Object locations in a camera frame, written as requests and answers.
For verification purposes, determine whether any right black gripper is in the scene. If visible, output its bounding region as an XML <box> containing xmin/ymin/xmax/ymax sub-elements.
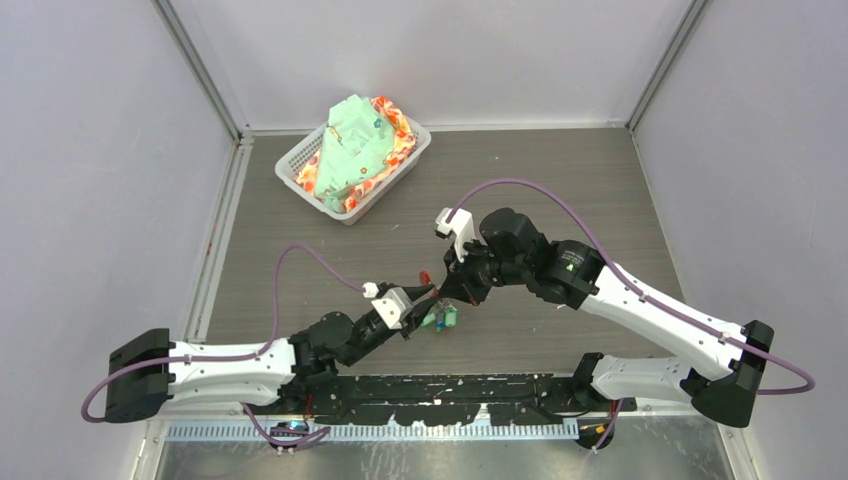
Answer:
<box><xmin>440</xmin><ymin>233</ymin><xmax>529</xmax><ymax>306</ymax></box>

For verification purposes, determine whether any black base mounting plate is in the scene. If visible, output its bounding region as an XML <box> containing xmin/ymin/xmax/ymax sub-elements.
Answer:
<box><xmin>252</xmin><ymin>374</ymin><xmax>615</xmax><ymax>427</ymax></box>

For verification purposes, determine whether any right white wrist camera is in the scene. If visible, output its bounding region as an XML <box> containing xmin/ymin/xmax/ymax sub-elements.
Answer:
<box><xmin>435</xmin><ymin>207</ymin><xmax>477</xmax><ymax>263</ymax></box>

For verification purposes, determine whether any white plastic basket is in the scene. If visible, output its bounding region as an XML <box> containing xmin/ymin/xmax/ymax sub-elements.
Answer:
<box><xmin>275</xmin><ymin>119</ymin><xmax>432</xmax><ymax>226</ymax></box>

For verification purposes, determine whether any white slotted cable duct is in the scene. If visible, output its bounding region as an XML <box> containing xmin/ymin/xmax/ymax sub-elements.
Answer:
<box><xmin>164</xmin><ymin>418</ymin><xmax>579</xmax><ymax>442</ymax></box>

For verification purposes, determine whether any orange floral cloth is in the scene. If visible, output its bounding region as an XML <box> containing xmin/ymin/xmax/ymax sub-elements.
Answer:
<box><xmin>295</xmin><ymin>96</ymin><xmax>416</xmax><ymax>213</ymax></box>

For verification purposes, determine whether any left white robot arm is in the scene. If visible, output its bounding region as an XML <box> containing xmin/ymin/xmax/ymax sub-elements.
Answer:
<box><xmin>103</xmin><ymin>283</ymin><xmax>437</xmax><ymax>424</ymax></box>

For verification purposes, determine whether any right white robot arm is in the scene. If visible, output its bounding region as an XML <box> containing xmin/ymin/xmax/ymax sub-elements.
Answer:
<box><xmin>435</xmin><ymin>208</ymin><xmax>774</xmax><ymax>428</ymax></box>

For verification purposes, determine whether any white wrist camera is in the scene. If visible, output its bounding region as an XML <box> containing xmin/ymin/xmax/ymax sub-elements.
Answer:
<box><xmin>435</xmin><ymin>207</ymin><xmax>477</xmax><ymax>263</ymax></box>
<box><xmin>362</xmin><ymin>282</ymin><xmax>414</xmax><ymax>330</ymax></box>

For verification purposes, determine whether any green floral cloth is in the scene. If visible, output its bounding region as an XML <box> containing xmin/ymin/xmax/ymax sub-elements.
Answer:
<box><xmin>314</xmin><ymin>95</ymin><xmax>395</xmax><ymax>199</ymax></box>

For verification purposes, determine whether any red grey carabiner keyring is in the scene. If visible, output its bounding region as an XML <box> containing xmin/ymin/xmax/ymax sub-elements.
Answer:
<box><xmin>419</xmin><ymin>270</ymin><xmax>438</xmax><ymax>297</ymax></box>

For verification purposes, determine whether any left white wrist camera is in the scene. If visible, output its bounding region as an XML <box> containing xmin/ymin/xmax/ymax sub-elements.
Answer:
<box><xmin>362</xmin><ymin>282</ymin><xmax>414</xmax><ymax>330</ymax></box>

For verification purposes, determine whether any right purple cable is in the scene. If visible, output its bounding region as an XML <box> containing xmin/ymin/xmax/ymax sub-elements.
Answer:
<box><xmin>445</xmin><ymin>177</ymin><xmax>817</xmax><ymax>453</ymax></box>

